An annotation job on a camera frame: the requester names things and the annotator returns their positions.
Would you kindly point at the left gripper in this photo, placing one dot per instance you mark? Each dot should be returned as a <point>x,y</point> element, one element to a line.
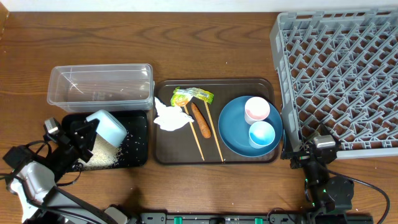
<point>84,147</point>

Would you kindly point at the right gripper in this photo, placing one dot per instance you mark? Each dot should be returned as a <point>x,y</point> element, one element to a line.
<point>300,157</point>

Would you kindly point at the light blue bowl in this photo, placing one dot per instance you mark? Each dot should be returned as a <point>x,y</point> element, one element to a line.
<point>109,128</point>

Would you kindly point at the pile of white rice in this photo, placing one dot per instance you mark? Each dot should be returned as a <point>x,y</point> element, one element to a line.
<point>105,155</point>

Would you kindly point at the white napkin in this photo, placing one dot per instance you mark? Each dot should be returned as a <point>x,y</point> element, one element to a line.
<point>170,118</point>

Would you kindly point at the green snack wrapper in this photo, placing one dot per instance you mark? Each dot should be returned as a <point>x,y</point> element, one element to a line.
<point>182,97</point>

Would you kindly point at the orange carrot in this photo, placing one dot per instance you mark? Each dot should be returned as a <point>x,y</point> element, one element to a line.
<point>202,124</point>

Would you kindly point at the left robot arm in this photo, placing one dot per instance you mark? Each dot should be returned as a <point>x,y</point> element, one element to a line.
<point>35,178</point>

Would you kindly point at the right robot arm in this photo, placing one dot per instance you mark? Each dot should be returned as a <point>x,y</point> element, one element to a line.
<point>330,196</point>

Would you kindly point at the grey dishwasher rack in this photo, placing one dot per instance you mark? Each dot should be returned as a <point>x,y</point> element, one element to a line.
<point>339,68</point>

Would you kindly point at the light blue cup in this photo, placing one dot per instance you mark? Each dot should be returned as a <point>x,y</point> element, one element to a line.
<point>261,134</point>

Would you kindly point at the black plastic tray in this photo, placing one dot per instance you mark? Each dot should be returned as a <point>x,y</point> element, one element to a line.
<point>134,145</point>

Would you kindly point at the pink cup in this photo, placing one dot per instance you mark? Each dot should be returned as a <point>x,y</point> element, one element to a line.
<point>256,109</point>

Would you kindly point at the clear plastic bin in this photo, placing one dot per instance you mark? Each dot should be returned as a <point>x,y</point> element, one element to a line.
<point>110,87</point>

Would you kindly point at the dark blue plate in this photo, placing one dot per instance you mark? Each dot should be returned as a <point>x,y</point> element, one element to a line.
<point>234,130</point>

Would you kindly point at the right wooden chopstick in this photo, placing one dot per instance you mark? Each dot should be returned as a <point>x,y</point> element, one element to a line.
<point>214,131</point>

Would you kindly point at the wooden chopstick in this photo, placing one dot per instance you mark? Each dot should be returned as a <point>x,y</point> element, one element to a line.
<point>194,135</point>
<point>214,131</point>

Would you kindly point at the dark brown serving tray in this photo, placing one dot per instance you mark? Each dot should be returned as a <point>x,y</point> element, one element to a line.
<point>179,147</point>

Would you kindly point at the left wooden chopstick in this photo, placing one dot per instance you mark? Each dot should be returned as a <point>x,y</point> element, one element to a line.
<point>194,135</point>

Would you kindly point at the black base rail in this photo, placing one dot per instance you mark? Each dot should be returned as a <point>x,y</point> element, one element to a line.
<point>272,218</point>

